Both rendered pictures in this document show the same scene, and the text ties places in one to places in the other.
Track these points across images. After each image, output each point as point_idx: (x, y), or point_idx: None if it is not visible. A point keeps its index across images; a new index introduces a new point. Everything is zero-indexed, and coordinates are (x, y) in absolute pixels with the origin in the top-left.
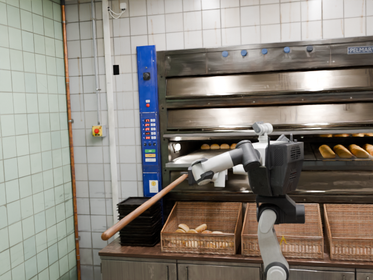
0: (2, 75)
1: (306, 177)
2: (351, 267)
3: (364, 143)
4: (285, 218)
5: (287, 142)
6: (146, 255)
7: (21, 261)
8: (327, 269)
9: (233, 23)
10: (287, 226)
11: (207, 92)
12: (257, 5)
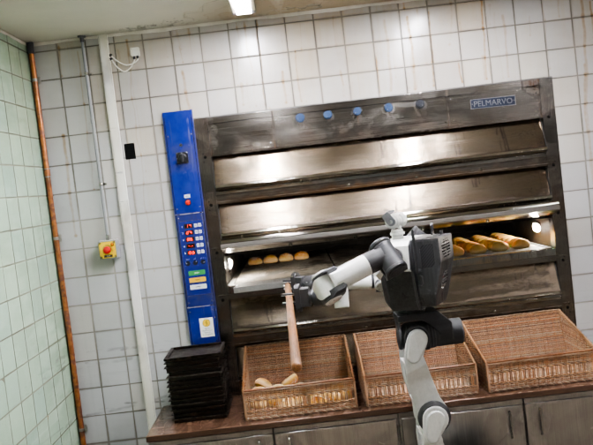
0: None
1: None
2: (518, 398)
3: (482, 233)
4: (439, 338)
5: (431, 235)
6: (225, 430)
7: None
8: (487, 405)
9: (310, 72)
10: None
11: (279, 176)
12: (341, 46)
